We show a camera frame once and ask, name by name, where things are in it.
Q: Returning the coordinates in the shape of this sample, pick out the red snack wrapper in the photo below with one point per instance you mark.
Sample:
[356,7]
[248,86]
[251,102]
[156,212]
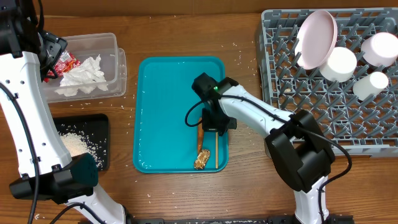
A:
[65,63]

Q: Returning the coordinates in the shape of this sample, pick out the wooden chopstick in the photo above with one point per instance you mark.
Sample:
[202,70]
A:
[216,150]

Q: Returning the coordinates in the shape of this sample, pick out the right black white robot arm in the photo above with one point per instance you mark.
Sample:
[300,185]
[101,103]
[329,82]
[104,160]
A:
[299,151]

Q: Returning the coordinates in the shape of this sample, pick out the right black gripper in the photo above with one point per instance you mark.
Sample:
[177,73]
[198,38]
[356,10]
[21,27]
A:
[208,124]

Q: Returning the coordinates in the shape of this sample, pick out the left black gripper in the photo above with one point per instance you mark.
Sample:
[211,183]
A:
[55,45]

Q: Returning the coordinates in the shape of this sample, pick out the small pink bowl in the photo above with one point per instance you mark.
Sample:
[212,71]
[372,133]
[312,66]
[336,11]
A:
[380,49]

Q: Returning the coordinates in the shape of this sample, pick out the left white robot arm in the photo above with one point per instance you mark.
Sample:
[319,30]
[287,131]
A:
[47,170]

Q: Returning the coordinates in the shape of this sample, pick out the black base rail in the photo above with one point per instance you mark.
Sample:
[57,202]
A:
[283,219]

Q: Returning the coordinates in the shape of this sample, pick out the brown carrot-shaped food piece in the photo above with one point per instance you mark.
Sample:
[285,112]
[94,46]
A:
[200,136]

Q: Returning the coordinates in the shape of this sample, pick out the crumbly granola food piece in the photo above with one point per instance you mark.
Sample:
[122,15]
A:
[202,159]

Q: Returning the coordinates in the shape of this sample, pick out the teal plastic serving tray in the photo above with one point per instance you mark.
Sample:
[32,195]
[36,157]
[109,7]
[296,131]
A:
[164,139]

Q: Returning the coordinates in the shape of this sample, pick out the large pink plate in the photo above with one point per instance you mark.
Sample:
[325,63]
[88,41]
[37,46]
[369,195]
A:
[316,39]

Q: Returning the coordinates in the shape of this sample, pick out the black plastic tray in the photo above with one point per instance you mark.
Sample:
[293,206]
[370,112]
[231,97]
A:
[99,123]

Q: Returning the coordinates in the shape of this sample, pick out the pile of white rice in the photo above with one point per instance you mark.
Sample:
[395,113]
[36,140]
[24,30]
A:
[79,142]

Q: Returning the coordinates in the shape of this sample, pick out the white napkin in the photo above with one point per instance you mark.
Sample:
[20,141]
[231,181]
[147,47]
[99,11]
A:
[82,76]

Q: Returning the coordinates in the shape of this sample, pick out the pale green bowl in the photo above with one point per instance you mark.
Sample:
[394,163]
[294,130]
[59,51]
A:
[340,65]

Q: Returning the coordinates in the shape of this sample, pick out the white plastic cup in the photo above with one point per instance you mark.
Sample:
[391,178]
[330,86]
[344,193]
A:
[372,84]

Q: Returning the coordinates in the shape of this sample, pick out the clear plastic bin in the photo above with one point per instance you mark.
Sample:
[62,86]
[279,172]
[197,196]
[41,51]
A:
[108,61]

